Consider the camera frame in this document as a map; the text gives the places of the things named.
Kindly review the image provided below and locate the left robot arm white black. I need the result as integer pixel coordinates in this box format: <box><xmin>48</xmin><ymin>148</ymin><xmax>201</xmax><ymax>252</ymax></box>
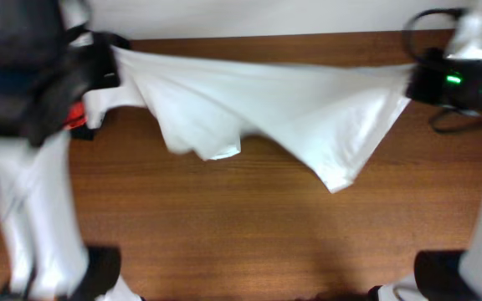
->
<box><xmin>0</xmin><ymin>1</ymin><xmax>136</xmax><ymax>300</ymax></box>

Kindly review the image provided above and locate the white printed t-shirt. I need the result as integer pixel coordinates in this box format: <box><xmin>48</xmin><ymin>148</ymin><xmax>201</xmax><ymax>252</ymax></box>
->
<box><xmin>85</xmin><ymin>48</ymin><xmax>412</xmax><ymax>193</ymax></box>

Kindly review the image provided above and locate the red folded t-shirt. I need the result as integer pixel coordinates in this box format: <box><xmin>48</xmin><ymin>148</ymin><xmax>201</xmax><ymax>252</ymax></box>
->
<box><xmin>64</xmin><ymin>102</ymin><xmax>87</xmax><ymax>130</ymax></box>

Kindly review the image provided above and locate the black folded garment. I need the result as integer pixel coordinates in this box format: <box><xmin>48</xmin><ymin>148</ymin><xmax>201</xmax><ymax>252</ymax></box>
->
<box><xmin>70</xmin><ymin>125</ymin><xmax>95</xmax><ymax>140</ymax></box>

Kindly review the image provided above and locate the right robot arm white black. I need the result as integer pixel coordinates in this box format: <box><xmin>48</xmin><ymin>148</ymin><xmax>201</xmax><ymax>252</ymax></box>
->
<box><xmin>367</xmin><ymin>1</ymin><xmax>482</xmax><ymax>300</ymax></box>

